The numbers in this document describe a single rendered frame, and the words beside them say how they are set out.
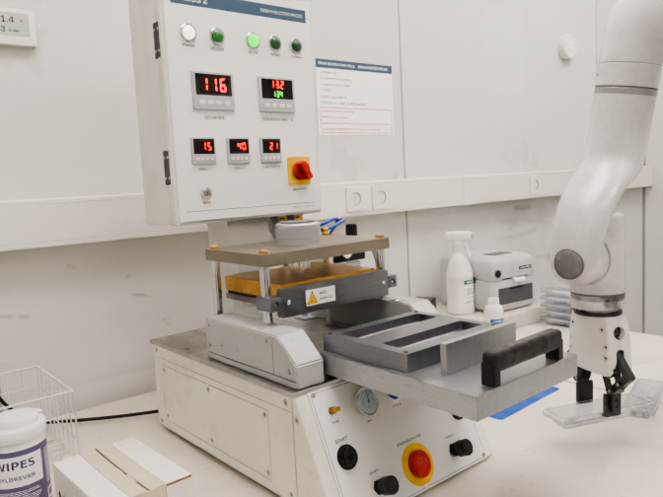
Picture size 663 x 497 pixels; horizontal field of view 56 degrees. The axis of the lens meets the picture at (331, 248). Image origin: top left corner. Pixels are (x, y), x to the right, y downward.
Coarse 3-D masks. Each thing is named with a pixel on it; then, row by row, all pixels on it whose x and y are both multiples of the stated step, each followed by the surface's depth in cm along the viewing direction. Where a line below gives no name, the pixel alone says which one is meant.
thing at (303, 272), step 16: (256, 272) 111; (272, 272) 110; (288, 272) 109; (304, 272) 108; (320, 272) 107; (336, 272) 106; (352, 272) 106; (240, 288) 106; (256, 288) 102; (272, 288) 98; (256, 304) 102
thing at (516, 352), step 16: (528, 336) 77; (544, 336) 77; (560, 336) 80; (496, 352) 71; (512, 352) 73; (528, 352) 75; (544, 352) 77; (560, 352) 80; (496, 368) 71; (496, 384) 71
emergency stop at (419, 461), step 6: (420, 450) 93; (414, 456) 91; (420, 456) 92; (426, 456) 93; (408, 462) 91; (414, 462) 91; (420, 462) 91; (426, 462) 92; (414, 468) 90; (420, 468) 91; (426, 468) 92; (414, 474) 91; (420, 474) 91; (426, 474) 91
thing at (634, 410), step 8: (544, 408) 104; (624, 408) 103; (632, 408) 103; (640, 408) 104; (648, 408) 104; (552, 416) 102; (584, 416) 103; (592, 416) 101; (600, 416) 101; (616, 416) 104; (624, 416) 104; (560, 424) 100; (568, 424) 99; (576, 424) 101; (584, 424) 102
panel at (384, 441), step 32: (352, 384) 91; (320, 416) 86; (352, 416) 89; (384, 416) 92; (416, 416) 96; (448, 416) 99; (384, 448) 90; (416, 448) 93; (448, 448) 97; (480, 448) 101; (352, 480) 85; (416, 480) 91
